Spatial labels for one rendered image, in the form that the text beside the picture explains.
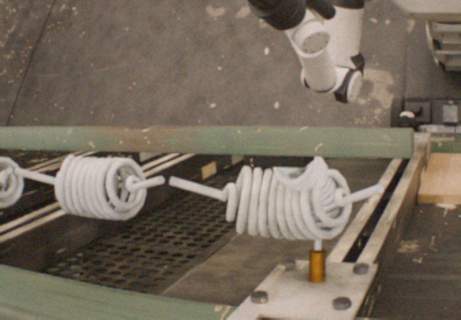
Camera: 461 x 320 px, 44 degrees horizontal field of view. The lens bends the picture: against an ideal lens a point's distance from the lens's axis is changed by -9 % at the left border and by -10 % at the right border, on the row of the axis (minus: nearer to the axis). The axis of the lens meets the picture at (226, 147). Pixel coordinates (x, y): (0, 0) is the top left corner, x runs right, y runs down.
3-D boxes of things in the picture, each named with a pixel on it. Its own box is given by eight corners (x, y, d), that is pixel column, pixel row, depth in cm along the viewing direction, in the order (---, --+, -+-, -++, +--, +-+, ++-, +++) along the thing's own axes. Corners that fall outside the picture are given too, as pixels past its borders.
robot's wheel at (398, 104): (395, 99, 248) (389, 95, 230) (407, 99, 246) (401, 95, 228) (395, 146, 248) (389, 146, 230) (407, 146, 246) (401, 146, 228)
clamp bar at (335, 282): (437, 160, 149) (435, 67, 144) (326, 461, 42) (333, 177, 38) (402, 159, 153) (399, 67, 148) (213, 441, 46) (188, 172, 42)
